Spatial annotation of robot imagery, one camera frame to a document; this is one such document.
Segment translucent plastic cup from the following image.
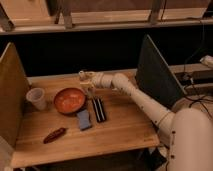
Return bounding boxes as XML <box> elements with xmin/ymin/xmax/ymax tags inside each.
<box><xmin>26</xmin><ymin>88</ymin><xmax>47</xmax><ymax>110</ymax></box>

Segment left wooden side panel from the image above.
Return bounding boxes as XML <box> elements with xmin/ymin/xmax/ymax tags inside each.
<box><xmin>0</xmin><ymin>42</ymin><xmax>29</xmax><ymax>147</ymax></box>

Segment right dark side panel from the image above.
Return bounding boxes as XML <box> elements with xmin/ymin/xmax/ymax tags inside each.
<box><xmin>135</xmin><ymin>35</ymin><xmax>186</xmax><ymax>108</ymax></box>

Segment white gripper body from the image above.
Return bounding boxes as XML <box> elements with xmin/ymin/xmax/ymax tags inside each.
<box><xmin>79</xmin><ymin>71</ymin><xmax>95</xmax><ymax>98</ymax></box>

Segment orange bowl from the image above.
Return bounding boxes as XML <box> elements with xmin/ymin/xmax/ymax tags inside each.
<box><xmin>53</xmin><ymin>88</ymin><xmax>86</xmax><ymax>115</ymax></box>

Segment wooden shelf frame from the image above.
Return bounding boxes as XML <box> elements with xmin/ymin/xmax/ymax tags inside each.
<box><xmin>0</xmin><ymin>0</ymin><xmax>213</xmax><ymax>35</ymax></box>

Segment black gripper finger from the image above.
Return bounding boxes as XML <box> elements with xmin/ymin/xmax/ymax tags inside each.
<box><xmin>96</xmin><ymin>98</ymin><xmax>106</xmax><ymax>122</ymax></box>
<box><xmin>92</xmin><ymin>99</ymin><xmax>101</xmax><ymax>123</ymax></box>

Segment black cables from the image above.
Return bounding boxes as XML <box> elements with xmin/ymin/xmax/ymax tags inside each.
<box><xmin>179</xmin><ymin>19</ymin><xmax>213</xmax><ymax>118</ymax></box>

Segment blue sponge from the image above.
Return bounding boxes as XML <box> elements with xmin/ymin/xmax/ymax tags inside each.
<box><xmin>77</xmin><ymin>110</ymin><xmax>92</xmax><ymax>131</ymax></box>

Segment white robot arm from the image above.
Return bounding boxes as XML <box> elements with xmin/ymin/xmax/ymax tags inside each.
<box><xmin>79</xmin><ymin>71</ymin><xmax>213</xmax><ymax>171</ymax></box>

